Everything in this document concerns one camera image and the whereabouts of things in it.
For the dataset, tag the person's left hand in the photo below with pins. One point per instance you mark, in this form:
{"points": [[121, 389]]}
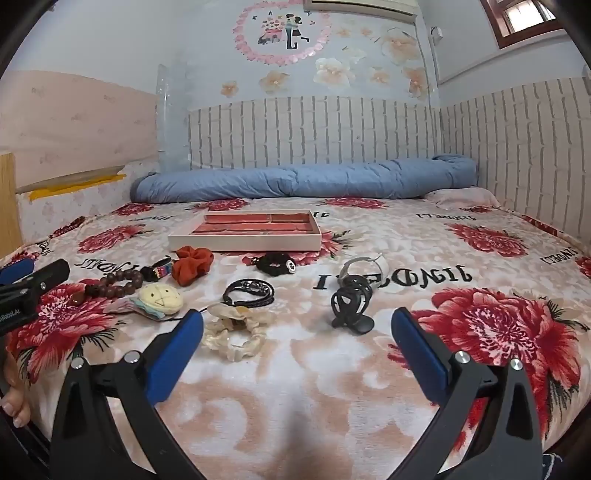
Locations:
{"points": [[14, 404]]}

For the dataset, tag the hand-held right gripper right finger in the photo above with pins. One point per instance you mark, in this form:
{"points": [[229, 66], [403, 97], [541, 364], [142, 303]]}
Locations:
{"points": [[415, 346]]}

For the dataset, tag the rainbow beaded hair claw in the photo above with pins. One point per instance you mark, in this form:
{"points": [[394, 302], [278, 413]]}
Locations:
{"points": [[158, 270]]}

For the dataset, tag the rolled blue duvet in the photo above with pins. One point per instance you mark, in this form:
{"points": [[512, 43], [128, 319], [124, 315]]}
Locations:
{"points": [[300, 180]]}

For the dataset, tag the group of flower wall decals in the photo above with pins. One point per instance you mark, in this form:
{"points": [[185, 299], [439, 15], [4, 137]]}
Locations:
{"points": [[330, 71]]}

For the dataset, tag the white air conditioner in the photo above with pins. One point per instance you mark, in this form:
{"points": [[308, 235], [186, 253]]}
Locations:
{"points": [[360, 7]]}

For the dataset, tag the silver white bangle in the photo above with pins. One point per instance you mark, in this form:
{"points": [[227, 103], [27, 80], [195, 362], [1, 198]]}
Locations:
{"points": [[369, 265]]}

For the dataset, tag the orange fabric scrunchie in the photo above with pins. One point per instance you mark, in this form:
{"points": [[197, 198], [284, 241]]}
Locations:
{"points": [[191, 265]]}

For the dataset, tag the pink pillow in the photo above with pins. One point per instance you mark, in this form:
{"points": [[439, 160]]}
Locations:
{"points": [[461, 197]]}

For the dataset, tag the round couple wall decal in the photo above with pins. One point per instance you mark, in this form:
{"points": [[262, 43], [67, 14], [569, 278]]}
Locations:
{"points": [[281, 30]]}

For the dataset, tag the board with yellow tape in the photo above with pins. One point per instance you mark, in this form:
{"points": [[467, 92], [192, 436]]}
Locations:
{"points": [[69, 184]]}

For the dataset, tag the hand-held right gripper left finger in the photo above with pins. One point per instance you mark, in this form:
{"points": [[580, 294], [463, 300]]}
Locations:
{"points": [[178, 344]]}

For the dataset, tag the cream tray with brick lining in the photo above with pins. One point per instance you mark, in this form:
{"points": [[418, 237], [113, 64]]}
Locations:
{"points": [[244, 230]]}

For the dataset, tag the yellow wooden post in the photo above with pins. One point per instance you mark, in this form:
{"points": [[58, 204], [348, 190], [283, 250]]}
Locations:
{"points": [[9, 207]]}

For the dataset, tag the black plastic hair claw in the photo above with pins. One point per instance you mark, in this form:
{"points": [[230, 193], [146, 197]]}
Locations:
{"points": [[346, 304]]}

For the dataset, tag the wooden frame window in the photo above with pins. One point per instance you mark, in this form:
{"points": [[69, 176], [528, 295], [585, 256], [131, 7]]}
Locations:
{"points": [[517, 21]]}

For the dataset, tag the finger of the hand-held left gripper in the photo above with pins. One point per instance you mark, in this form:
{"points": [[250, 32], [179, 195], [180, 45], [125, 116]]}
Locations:
{"points": [[46, 276], [17, 270]]}

